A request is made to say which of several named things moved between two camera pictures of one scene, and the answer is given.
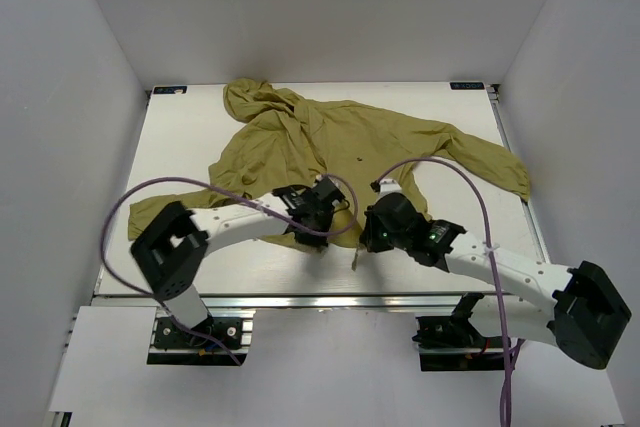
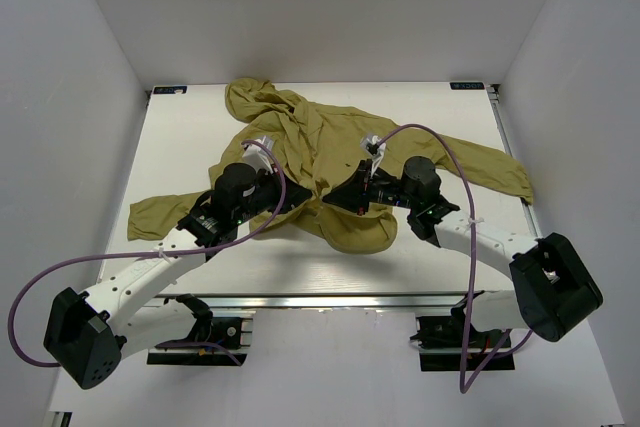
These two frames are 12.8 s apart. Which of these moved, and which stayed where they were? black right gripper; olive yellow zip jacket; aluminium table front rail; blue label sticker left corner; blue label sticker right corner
Moved: olive yellow zip jacket; black right gripper
Stayed: aluminium table front rail; blue label sticker right corner; blue label sticker left corner
